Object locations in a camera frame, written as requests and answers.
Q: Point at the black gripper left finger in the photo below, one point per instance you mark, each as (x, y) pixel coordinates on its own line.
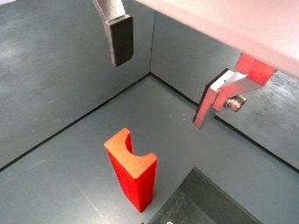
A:
(119, 29)

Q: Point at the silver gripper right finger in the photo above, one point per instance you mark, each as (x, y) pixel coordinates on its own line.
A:
(224, 92)

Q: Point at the peg board with holes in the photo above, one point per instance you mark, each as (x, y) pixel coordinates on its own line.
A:
(201, 203)

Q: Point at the arch shaped block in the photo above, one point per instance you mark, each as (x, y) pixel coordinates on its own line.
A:
(135, 170)

